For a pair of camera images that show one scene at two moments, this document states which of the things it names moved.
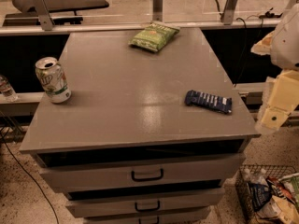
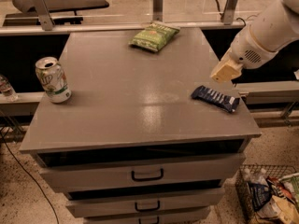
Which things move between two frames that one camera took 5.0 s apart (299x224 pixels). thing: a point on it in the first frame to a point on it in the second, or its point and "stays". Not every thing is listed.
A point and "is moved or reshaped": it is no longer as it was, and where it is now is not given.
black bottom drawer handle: x=158 y=220 stays
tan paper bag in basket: x=277 y=211 stays
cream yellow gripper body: x=287 y=46 to x=248 y=50
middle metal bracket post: x=157 y=4 stays
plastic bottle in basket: x=257 y=176 stays
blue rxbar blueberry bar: x=210 y=101 is moved or reshaped
